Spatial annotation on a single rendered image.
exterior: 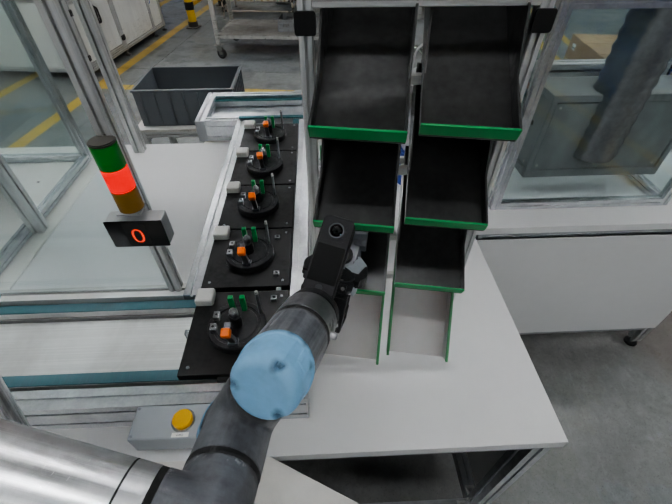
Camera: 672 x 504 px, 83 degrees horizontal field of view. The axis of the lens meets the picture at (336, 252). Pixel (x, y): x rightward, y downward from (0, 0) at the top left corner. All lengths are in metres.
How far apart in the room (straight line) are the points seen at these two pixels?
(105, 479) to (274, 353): 0.16
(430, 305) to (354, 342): 0.19
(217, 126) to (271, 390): 1.69
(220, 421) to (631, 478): 1.93
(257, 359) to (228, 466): 0.10
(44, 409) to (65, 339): 0.22
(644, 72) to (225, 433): 1.42
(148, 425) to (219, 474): 0.55
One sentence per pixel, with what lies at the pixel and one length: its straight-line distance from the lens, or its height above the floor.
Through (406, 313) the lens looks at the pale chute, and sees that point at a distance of 0.90.
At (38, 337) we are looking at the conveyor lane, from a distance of 1.27.
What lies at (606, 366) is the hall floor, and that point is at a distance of 2.44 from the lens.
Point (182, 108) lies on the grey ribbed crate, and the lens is 2.75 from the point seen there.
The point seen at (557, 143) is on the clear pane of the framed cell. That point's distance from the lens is 1.53.
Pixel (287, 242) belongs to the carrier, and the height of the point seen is 0.97.
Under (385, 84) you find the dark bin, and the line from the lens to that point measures 0.60.
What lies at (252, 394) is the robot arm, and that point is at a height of 1.41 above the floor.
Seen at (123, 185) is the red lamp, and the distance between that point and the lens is 0.87.
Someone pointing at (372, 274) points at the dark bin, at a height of 1.21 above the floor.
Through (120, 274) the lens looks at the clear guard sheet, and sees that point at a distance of 1.15.
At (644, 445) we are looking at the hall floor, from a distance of 2.29.
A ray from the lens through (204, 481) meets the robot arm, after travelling 0.40.
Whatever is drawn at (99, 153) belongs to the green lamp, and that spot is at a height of 1.40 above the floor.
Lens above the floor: 1.76
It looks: 44 degrees down
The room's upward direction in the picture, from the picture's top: straight up
